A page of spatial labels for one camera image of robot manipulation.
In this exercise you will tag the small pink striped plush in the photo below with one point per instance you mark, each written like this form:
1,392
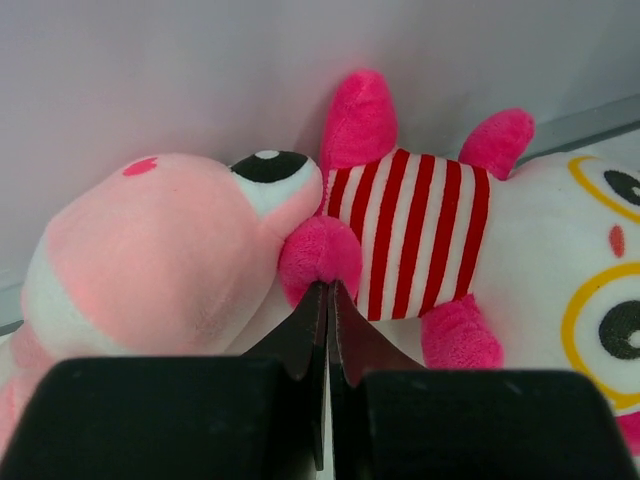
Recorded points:
170,255

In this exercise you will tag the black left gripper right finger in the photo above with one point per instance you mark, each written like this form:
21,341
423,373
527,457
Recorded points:
364,368

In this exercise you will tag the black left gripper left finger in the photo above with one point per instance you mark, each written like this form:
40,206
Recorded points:
295,441

